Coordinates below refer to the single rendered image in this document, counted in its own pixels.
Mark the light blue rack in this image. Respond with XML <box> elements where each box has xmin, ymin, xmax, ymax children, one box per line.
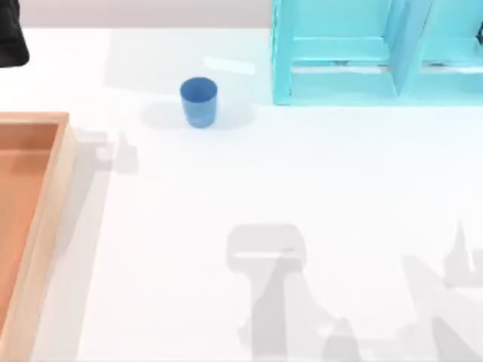
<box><xmin>269</xmin><ymin>0</ymin><xmax>483</xmax><ymax>108</ymax></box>

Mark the shallow salmon-coloured box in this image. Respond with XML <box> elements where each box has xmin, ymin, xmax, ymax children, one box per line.
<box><xmin>0</xmin><ymin>112</ymin><xmax>79</xmax><ymax>362</ymax></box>

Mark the blue cup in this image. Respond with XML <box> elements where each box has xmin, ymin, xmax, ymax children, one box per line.
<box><xmin>179</xmin><ymin>76</ymin><xmax>219</xmax><ymax>130</ymax></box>

